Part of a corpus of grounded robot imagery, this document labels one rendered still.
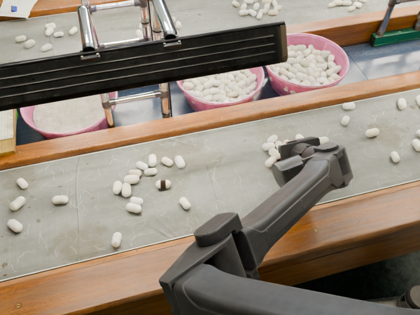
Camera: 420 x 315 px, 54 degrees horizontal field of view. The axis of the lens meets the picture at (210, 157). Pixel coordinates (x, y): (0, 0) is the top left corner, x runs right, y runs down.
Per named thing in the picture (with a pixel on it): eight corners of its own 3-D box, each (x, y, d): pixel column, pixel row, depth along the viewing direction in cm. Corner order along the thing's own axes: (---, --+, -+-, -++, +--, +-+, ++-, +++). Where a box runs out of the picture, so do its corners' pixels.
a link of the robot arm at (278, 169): (353, 184, 83) (341, 144, 81) (302, 205, 81) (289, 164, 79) (324, 175, 94) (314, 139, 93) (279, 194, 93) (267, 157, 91)
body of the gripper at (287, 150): (276, 144, 98) (289, 149, 91) (315, 136, 100) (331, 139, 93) (280, 171, 100) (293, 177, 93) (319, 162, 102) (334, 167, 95)
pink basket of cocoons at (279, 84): (355, 101, 131) (365, 77, 124) (277, 117, 126) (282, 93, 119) (319, 50, 147) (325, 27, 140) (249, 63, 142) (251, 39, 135)
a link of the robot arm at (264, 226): (240, 310, 54) (213, 235, 52) (209, 304, 58) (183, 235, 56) (360, 182, 84) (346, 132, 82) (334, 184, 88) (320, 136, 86)
